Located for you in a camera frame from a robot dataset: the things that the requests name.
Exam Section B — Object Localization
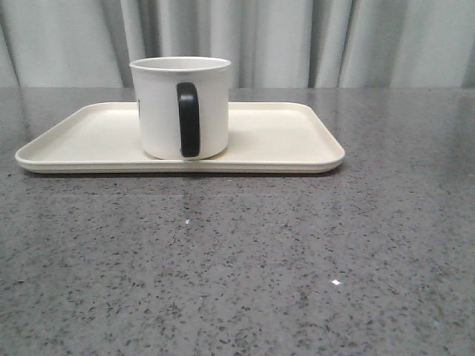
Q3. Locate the white smiley mug black handle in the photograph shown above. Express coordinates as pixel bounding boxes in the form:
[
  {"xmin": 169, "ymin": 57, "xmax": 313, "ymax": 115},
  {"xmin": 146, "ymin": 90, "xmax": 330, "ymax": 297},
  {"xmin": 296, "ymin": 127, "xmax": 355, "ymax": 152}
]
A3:
[{"xmin": 130, "ymin": 56, "xmax": 231, "ymax": 160}]

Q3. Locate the pale grey pleated curtain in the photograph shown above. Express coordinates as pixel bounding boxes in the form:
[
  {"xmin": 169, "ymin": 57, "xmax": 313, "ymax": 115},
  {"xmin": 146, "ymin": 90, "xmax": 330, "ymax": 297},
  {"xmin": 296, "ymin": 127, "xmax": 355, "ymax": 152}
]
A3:
[{"xmin": 1, "ymin": 1, "xmax": 474, "ymax": 88}]

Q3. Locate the cream rectangular plastic tray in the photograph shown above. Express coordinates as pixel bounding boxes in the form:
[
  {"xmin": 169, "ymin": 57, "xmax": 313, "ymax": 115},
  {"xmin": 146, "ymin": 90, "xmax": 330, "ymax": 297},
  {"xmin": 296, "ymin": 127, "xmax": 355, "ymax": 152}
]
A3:
[{"xmin": 15, "ymin": 102, "xmax": 345, "ymax": 174}]

